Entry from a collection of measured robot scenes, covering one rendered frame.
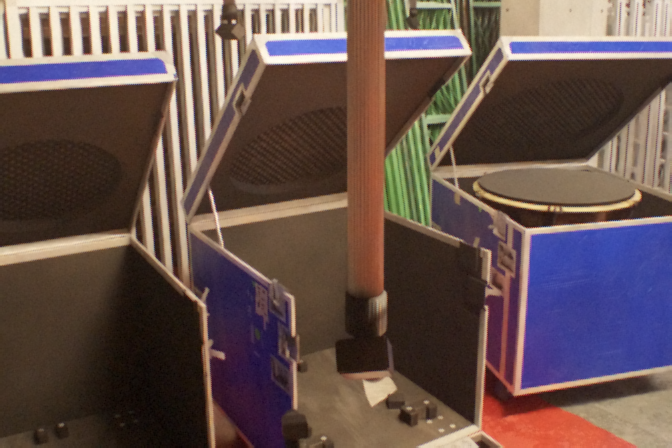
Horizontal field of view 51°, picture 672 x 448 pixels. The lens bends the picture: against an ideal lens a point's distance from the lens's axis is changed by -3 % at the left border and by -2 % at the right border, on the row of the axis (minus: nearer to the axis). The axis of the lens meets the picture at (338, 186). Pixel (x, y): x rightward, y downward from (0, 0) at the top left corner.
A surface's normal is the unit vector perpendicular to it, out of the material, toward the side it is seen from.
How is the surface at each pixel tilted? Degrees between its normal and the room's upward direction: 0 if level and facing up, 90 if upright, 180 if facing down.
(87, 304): 90
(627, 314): 90
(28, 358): 90
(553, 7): 90
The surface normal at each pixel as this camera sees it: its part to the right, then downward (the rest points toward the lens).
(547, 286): 0.23, 0.22
